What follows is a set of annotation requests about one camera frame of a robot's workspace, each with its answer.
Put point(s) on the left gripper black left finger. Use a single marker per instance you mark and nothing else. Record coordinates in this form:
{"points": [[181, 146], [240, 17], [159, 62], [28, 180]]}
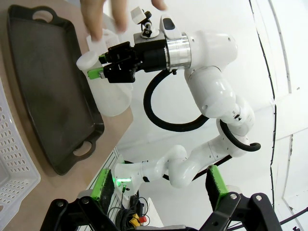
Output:
{"points": [[103, 187]]}

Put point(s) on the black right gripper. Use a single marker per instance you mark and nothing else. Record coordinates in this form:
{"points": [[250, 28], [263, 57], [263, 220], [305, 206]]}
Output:
{"points": [[151, 56]]}

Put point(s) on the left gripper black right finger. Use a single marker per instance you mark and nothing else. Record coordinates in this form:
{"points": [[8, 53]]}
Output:
{"points": [[216, 187]]}

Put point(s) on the translucent white conical flask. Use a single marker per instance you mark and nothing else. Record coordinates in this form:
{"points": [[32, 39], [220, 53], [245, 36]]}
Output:
{"points": [[113, 98]]}

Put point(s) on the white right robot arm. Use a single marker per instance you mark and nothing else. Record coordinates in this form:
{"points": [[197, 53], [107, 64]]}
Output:
{"points": [[211, 91]]}

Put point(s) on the person's left hand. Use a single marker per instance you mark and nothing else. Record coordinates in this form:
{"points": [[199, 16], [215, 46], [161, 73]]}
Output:
{"points": [[93, 19]]}

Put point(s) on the yellow red emergency stop button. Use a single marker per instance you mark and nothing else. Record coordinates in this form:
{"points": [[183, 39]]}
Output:
{"points": [[139, 220]]}

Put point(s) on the dark brown plastic tray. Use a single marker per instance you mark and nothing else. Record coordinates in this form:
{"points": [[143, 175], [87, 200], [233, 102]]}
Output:
{"points": [[48, 84]]}

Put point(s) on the white perforated plastic basket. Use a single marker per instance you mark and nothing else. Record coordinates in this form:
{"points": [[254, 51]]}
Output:
{"points": [[14, 156]]}

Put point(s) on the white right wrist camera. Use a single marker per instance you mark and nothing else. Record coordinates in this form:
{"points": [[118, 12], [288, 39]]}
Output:
{"points": [[142, 21]]}

